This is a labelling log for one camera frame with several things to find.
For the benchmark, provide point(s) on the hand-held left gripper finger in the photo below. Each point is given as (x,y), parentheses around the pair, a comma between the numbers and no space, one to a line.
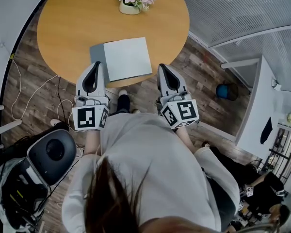
(81,86)
(100,81)

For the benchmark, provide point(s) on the person's shoe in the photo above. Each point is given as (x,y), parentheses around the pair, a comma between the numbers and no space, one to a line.
(136,111)
(123,92)

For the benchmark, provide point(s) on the small green plant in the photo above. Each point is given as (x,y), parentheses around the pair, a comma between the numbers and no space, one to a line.
(290,118)

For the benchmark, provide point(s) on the person's left leg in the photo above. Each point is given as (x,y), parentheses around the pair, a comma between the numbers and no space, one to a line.
(123,104)

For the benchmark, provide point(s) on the pink flowers in white pot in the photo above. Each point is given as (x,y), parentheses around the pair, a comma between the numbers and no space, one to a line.
(129,7)

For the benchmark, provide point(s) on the black cloth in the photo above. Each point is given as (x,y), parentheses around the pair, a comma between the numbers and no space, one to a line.
(266,130)

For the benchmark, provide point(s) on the person's right shoe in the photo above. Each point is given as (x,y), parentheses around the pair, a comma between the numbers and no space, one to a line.
(136,111)

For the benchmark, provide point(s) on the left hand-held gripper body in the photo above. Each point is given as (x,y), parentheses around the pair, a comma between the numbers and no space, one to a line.
(87,116)

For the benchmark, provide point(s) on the person's left forearm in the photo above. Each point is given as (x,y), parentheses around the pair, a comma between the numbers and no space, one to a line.
(92,142)

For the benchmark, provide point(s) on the person's right forearm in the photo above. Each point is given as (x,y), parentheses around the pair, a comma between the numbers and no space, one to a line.
(184,137)

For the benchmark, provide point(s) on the yellow tag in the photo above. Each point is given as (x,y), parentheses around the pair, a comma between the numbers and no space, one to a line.
(12,56)

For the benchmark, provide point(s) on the white metal bar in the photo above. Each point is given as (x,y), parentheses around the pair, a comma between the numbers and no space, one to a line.
(9,126)

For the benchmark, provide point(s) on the person's left shoe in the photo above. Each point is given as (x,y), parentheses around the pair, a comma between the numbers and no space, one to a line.
(123,92)

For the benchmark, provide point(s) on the grey notebook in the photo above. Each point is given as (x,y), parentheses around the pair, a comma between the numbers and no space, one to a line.
(128,57)

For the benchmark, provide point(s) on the person's white sweatshirt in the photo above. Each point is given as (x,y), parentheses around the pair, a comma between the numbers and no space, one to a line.
(148,159)

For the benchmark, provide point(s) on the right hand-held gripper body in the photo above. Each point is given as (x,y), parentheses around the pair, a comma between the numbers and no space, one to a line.
(182,113)

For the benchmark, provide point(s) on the black metal rack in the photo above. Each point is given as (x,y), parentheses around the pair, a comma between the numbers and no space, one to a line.
(285,149)

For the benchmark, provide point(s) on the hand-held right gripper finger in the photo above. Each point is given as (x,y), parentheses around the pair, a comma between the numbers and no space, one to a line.
(163,84)
(180,84)

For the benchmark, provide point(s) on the small white box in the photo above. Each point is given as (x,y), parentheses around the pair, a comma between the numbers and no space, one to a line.
(276,84)

